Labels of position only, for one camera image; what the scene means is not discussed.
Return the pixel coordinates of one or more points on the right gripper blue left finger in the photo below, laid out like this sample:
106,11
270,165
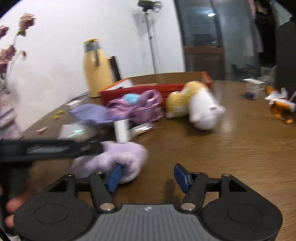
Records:
113,178

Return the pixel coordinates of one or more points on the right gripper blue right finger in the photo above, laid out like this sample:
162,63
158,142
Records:
182,177

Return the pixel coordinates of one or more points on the lilac fluffy plush slipper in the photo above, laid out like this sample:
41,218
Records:
131,156

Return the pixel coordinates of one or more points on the iridescent plastic bag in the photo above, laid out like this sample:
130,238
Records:
77,132

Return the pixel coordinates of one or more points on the lavender knit cloth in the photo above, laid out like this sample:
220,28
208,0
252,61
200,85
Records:
92,114

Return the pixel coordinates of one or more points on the purple satin scrunchie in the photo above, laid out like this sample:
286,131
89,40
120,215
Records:
147,109

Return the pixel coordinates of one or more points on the white yellow plush alpaca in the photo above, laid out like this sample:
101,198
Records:
197,102

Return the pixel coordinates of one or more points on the light blue fluffy plush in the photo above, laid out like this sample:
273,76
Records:
131,98

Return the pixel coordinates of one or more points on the person's left hand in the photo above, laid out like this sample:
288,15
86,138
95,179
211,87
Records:
12,206

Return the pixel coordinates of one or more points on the pink artificial flowers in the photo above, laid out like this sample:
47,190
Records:
7,54

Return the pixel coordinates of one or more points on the red cardboard box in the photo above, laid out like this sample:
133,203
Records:
165,83

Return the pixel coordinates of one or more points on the dark wooden chair left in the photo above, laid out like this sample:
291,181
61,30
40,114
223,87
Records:
114,69

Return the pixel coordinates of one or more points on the dark wooden chair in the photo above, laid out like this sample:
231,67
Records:
205,58
114,69

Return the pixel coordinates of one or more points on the yellow thermos jug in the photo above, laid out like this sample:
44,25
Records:
96,68

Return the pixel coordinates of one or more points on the white yogurt cup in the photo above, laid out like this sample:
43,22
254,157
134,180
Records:
253,87

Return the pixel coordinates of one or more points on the dark wooden chair right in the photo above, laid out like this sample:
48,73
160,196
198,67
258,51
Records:
205,58

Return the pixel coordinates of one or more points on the orange white toy plane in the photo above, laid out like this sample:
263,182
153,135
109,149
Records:
281,104

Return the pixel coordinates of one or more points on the studio light on stand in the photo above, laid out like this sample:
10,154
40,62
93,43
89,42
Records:
148,6

